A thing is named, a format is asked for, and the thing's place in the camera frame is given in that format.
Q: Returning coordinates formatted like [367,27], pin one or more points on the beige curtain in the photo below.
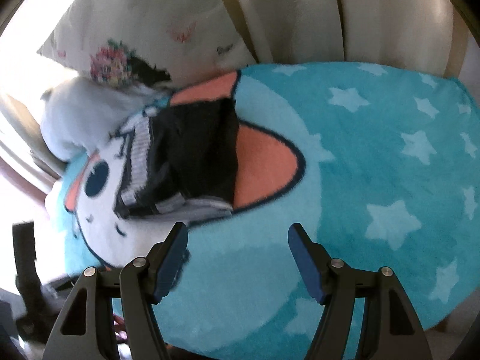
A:
[337,18]

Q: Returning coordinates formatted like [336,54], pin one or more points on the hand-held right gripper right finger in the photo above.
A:
[305,266]

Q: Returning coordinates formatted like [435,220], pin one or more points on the black and striped sock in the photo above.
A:
[195,146]

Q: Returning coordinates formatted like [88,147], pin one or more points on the light blue cloth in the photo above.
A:
[86,120]

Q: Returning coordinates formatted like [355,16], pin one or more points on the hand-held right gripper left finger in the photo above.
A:
[171,266]

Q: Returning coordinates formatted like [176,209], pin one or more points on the white floral pillow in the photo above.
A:
[150,18]

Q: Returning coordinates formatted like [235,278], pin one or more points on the blue cartoon printed blanket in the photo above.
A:
[356,195]

